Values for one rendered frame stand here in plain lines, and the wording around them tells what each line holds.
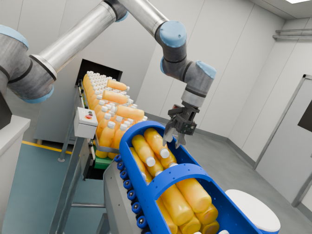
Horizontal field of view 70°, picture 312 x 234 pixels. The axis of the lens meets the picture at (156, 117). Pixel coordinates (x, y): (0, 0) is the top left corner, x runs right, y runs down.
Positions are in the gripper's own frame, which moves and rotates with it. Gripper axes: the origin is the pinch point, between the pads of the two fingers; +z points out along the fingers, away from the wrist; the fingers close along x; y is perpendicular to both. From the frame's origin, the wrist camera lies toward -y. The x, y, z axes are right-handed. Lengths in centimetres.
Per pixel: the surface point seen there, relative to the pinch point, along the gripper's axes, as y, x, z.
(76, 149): -45, -29, 34
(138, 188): 12.4, -13.6, 15.2
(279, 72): -302, 400, -95
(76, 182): -62, -19, 71
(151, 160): -0.2, -5.3, 9.6
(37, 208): -92, -37, 123
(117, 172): -18.6, -10.7, 29.2
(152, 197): 23.1, -13.6, 9.9
